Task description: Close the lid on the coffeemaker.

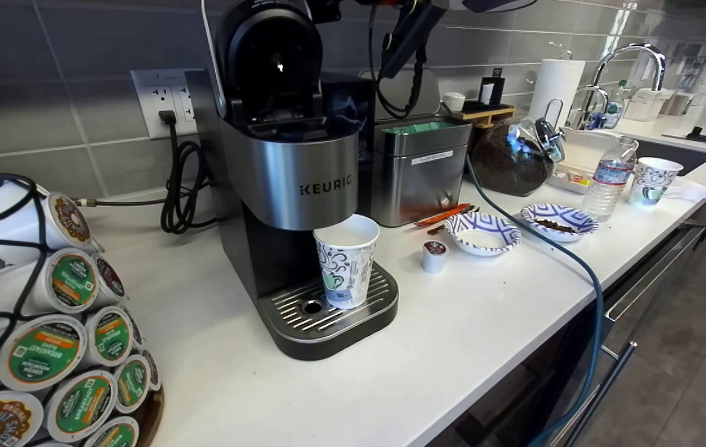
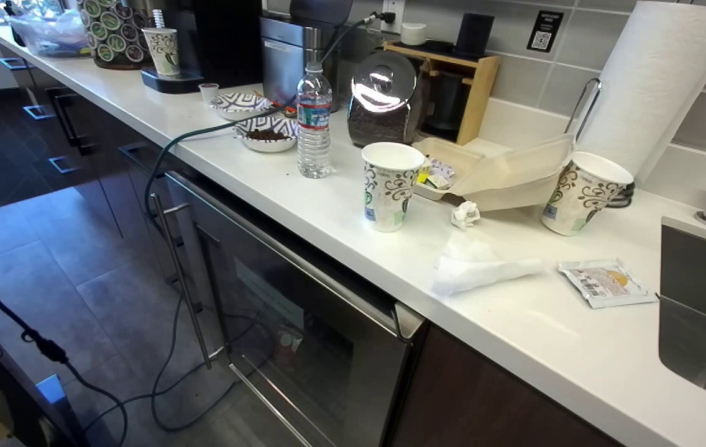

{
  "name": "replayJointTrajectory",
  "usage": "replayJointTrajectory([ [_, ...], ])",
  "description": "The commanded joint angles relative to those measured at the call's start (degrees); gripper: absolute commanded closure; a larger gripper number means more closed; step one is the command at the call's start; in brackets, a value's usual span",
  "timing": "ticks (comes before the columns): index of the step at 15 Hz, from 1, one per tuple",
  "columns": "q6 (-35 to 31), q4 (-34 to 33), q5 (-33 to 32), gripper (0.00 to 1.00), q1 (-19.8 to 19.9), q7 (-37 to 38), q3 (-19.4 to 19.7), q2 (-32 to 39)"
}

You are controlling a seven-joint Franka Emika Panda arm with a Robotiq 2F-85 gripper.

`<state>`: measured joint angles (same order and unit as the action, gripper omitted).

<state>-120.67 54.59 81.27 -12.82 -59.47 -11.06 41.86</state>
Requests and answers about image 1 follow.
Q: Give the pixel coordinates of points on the silver black Keurig coffeemaker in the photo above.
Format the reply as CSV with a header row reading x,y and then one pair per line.
x,y
287,183

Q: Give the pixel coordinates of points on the green lid coffee pod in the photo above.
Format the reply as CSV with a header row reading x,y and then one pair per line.
x,y
81,406
114,433
114,336
44,350
72,279
134,382

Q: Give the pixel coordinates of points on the small white cup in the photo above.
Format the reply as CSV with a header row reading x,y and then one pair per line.
x,y
454,102

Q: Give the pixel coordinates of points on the small black bottle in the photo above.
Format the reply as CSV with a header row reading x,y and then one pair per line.
x,y
494,87

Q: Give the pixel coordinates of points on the small wooden board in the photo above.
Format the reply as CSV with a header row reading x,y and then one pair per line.
x,y
492,113

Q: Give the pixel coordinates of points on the silver metal tin box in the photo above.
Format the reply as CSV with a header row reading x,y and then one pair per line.
x,y
420,170

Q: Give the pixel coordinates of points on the white paper towel roll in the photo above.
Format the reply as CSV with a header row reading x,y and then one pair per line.
x,y
555,89

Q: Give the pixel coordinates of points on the glass coffee pot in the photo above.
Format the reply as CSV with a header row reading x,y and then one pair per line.
x,y
510,156

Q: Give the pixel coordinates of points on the orange pen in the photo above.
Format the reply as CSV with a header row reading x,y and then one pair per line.
x,y
443,216

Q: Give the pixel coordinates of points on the blue patterned bowl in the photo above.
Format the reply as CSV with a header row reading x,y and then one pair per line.
x,y
484,235

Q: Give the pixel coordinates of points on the small clear food container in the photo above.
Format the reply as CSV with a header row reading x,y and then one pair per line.
x,y
572,180

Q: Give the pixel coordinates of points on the chrome kitchen faucet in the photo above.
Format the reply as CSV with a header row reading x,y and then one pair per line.
x,y
627,57

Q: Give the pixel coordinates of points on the loose white coffee pod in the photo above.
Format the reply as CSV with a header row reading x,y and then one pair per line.
x,y
434,257

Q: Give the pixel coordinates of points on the patterned paper cup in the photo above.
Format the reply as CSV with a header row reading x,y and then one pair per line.
x,y
652,183
346,262

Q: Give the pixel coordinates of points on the blue patterned plate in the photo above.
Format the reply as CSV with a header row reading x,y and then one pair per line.
x,y
559,222

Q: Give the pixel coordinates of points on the clear plastic water bottle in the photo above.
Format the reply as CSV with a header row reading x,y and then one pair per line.
x,y
613,183

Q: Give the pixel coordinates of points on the dark glossy base cabinet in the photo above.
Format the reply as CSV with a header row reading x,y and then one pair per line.
x,y
535,364

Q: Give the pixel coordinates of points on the white wall outlet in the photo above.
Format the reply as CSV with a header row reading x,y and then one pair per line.
x,y
155,94

